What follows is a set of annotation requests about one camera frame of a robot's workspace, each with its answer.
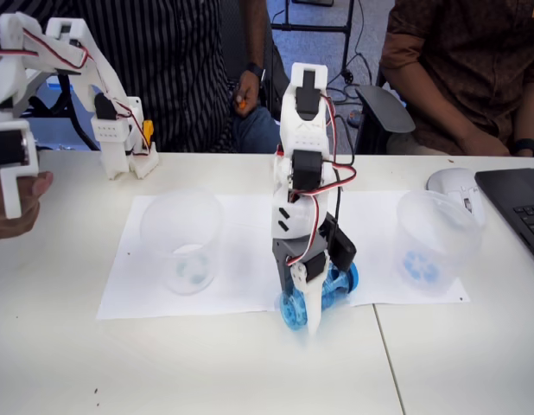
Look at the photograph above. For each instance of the black square smartwatch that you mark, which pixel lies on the black square smartwatch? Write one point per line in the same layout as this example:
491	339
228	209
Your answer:
256	71

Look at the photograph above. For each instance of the white leader arm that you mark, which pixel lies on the white leader arm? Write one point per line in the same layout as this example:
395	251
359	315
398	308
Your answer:
105	78

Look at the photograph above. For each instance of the striped shirt person right hand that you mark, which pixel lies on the striped shirt person right hand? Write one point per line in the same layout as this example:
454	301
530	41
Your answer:
27	203

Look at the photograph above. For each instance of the clear plastic cup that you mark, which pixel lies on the clear plastic cup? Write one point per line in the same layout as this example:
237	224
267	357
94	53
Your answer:
180	242
440	242

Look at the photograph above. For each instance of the black wrist band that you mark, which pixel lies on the black wrist band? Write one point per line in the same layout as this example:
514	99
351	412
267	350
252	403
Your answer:
526	146

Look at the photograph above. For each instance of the striped shirt person left forearm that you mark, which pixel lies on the striped shirt person left forearm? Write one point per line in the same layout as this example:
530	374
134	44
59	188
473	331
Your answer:
256	30

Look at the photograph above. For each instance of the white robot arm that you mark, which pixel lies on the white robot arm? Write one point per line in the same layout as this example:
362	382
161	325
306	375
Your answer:
303	125

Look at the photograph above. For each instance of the brown shirt person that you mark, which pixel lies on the brown shirt person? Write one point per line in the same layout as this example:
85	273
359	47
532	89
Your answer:
465	43

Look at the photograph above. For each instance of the striped shirt person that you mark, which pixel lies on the striped shirt person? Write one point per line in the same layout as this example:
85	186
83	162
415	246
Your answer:
163	65

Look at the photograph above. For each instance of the blue plastic bottle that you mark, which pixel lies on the blue plastic bottle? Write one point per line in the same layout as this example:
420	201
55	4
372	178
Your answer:
340	283

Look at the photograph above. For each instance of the black metal stand frame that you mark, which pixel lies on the black metal stand frame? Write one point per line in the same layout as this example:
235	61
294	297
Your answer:
310	28

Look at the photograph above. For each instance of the grey gripper black servo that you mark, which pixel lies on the grey gripper black servo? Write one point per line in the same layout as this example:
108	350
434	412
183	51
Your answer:
289	253

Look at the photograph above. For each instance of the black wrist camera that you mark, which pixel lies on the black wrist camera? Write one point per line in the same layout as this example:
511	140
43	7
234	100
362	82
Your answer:
342	246

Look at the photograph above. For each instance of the orange clamp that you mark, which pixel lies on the orange clamp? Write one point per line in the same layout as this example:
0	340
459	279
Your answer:
148	133

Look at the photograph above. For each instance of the white computer mouse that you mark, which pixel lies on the white computer mouse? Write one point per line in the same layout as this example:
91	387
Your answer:
448	181

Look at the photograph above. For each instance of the black office chair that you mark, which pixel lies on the black office chair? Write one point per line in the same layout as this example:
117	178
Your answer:
383	108

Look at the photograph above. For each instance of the striped shirt person left hand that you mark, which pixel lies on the striped shirt person left hand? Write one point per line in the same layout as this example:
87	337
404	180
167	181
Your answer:
249	88

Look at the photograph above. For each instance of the brown shirt person right forearm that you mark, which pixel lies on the brown shirt person right forearm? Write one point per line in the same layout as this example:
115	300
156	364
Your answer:
444	112

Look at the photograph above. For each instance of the black laptop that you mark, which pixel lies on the black laptop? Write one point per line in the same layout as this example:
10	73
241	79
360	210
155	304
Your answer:
517	194

